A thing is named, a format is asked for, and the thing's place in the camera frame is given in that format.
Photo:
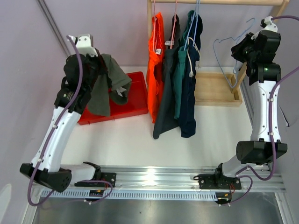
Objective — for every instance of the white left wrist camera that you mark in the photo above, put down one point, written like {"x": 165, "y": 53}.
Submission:
{"x": 84, "y": 44}

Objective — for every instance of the slotted grey cable duct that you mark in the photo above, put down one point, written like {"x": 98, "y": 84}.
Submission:
{"x": 138, "y": 195}

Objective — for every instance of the aluminium mounting rail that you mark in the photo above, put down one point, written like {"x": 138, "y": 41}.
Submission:
{"x": 150, "y": 178}

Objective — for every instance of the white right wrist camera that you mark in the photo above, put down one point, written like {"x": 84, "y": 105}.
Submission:
{"x": 268, "y": 24}

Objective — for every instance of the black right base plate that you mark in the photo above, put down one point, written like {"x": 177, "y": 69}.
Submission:
{"x": 217, "y": 182}

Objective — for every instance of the blue hanger of teal shorts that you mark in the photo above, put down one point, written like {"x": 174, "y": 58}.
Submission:
{"x": 192, "y": 24}

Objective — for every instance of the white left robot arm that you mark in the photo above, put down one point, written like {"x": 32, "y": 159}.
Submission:
{"x": 45, "y": 169}

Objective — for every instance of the wooden clothes rack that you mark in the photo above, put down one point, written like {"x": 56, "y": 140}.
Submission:
{"x": 211, "y": 87}

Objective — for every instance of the olive green shorts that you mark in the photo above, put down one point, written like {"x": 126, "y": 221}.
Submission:
{"x": 114, "y": 85}

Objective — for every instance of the navy blue shorts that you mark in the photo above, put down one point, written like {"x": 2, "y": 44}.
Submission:
{"x": 187, "y": 121}

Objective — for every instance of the pink hanger of grey shorts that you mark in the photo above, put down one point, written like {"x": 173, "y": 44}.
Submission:
{"x": 170, "y": 43}

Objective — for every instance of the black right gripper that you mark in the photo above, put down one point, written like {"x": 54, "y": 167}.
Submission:
{"x": 236, "y": 50}

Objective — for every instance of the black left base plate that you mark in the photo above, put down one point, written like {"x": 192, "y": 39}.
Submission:
{"x": 108, "y": 177}

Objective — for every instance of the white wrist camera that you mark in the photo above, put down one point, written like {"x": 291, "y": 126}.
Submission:
{"x": 84, "y": 44}
{"x": 268, "y": 24}

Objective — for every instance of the teal green shorts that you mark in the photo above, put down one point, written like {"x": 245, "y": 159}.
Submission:
{"x": 180, "y": 67}

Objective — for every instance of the pink hanger of orange shorts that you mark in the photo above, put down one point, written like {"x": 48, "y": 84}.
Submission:
{"x": 158, "y": 32}

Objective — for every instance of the dark grey shorts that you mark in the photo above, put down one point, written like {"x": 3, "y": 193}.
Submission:
{"x": 165, "y": 118}

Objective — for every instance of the orange shorts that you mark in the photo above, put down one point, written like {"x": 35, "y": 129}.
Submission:
{"x": 154, "y": 80}

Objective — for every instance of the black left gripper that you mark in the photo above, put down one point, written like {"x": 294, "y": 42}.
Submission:
{"x": 101, "y": 62}

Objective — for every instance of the light blue wire hanger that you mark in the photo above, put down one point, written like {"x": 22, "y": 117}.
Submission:
{"x": 234, "y": 39}

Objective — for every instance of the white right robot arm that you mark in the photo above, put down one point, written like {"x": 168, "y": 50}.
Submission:
{"x": 265, "y": 145}

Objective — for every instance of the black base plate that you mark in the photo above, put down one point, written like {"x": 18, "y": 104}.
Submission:
{"x": 108, "y": 177}
{"x": 217, "y": 182}

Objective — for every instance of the red plastic tray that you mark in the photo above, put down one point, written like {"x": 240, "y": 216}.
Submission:
{"x": 137, "y": 103}

